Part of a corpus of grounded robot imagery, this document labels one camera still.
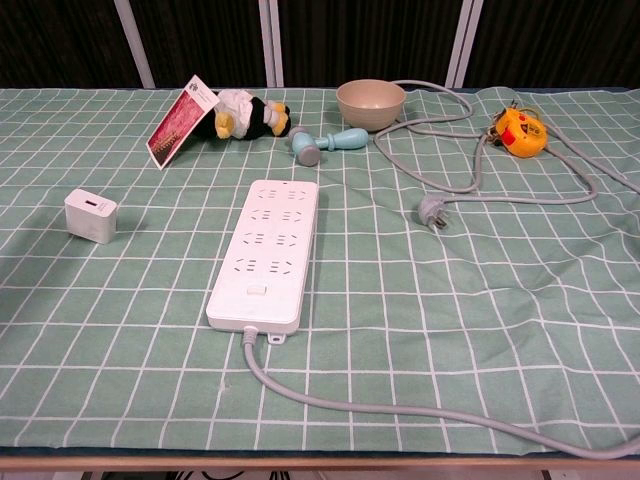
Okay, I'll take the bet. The white power strip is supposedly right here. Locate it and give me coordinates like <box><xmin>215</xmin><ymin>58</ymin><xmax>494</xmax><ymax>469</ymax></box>
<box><xmin>205</xmin><ymin>179</ymin><xmax>320</xmax><ymax>346</ymax></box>

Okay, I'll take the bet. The white cube charger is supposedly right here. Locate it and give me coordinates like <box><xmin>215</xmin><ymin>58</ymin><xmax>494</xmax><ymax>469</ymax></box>
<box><xmin>63</xmin><ymin>188</ymin><xmax>119</xmax><ymax>245</ymax></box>

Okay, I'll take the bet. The light blue toy hammer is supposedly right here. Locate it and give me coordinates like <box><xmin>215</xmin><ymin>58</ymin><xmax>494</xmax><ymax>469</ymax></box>
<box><xmin>288</xmin><ymin>127</ymin><xmax>370</xmax><ymax>167</ymax></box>

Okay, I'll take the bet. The penguin plush toy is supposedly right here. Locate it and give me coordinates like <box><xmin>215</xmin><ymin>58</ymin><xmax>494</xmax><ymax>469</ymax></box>
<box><xmin>192</xmin><ymin>88</ymin><xmax>292</xmax><ymax>141</ymax></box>

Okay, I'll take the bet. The beige bowl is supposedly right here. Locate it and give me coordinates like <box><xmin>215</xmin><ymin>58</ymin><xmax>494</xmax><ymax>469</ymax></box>
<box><xmin>335</xmin><ymin>80</ymin><xmax>407</xmax><ymax>132</ymax></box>

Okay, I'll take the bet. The green checked tablecloth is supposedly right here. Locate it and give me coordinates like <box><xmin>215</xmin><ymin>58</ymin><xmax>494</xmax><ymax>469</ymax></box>
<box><xmin>0</xmin><ymin>85</ymin><xmax>640</xmax><ymax>459</ymax></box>

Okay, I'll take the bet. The red picture card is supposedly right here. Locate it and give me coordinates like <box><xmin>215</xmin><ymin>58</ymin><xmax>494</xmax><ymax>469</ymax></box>
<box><xmin>145</xmin><ymin>74</ymin><xmax>221</xmax><ymax>172</ymax></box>

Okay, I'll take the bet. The black pleated curtain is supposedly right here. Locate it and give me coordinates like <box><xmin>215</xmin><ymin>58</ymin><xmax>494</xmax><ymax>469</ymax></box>
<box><xmin>0</xmin><ymin>0</ymin><xmax>640</xmax><ymax>91</ymax></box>

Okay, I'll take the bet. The wooden table edge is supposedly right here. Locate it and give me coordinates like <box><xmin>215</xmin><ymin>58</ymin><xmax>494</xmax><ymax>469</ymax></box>
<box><xmin>0</xmin><ymin>452</ymin><xmax>640</xmax><ymax>474</ymax></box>

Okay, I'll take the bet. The yellow tape measure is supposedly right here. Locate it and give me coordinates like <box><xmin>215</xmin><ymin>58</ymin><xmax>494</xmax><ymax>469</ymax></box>
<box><xmin>487</xmin><ymin>102</ymin><xmax>550</xmax><ymax>159</ymax></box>

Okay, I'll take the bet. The grey power cable with plug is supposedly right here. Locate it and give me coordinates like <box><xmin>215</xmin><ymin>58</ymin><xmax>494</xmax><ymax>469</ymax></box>
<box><xmin>241</xmin><ymin>78</ymin><xmax>640</xmax><ymax>460</ymax></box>

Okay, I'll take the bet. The white frame post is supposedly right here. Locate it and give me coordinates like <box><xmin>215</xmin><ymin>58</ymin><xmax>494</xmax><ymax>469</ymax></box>
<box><xmin>258</xmin><ymin>0</ymin><xmax>285</xmax><ymax>89</ymax></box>
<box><xmin>444</xmin><ymin>0</ymin><xmax>485</xmax><ymax>89</ymax></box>
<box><xmin>113</xmin><ymin>0</ymin><xmax>155</xmax><ymax>90</ymax></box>

